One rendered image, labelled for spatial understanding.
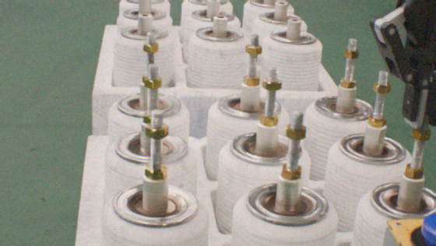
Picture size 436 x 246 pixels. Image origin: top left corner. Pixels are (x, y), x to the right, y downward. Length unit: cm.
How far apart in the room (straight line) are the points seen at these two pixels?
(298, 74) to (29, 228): 48
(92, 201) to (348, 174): 27
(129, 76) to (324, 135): 38
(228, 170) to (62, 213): 45
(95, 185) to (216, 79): 37
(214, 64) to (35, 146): 41
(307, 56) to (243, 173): 45
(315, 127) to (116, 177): 26
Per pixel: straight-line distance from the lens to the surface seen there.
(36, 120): 148
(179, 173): 72
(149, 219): 62
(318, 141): 87
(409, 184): 67
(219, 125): 84
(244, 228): 64
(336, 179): 77
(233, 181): 74
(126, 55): 112
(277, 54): 114
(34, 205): 116
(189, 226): 62
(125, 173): 72
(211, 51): 112
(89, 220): 76
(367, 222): 67
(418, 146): 66
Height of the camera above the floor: 57
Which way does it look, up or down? 23 degrees down
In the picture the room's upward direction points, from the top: 4 degrees clockwise
